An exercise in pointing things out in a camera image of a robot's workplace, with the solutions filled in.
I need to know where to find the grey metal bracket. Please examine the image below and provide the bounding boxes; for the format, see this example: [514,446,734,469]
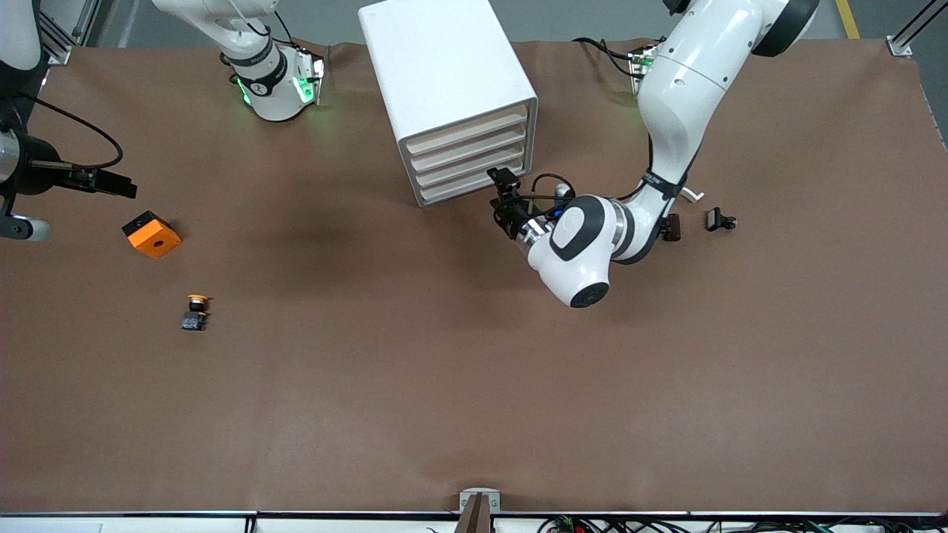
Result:
[458,488,501,514]

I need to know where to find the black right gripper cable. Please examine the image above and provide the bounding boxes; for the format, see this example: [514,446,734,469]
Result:
[19,93,124,172]

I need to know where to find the orange button housing box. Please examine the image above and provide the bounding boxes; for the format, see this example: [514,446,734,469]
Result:
[121,210,183,260]

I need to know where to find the tangled cables under table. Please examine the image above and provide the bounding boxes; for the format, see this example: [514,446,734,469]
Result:
[537,514,948,533]

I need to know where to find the brown table cover mat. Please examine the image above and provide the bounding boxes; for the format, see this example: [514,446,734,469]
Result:
[0,38,948,515]

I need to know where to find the white plastic drawer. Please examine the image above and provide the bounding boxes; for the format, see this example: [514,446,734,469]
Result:
[413,142,531,190]
[418,159,533,204]
[405,106,529,156]
[410,124,530,172]

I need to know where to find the white drawer cabinet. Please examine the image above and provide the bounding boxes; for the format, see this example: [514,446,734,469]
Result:
[358,0,539,208]

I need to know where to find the brown camera post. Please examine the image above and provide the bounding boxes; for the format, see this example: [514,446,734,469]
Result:
[453,494,495,533]

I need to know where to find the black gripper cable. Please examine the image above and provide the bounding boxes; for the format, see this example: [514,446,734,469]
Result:
[527,172,577,217]
[19,93,124,172]

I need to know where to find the yellow push button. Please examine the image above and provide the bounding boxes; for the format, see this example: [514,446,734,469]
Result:
[181,294,212,332]

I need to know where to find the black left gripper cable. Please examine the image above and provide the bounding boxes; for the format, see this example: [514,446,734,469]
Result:
[527,172,577,217]

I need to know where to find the aluminium frame strut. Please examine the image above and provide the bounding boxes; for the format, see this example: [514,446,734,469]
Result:
[37,0,101,66]
[887,0,948,58]

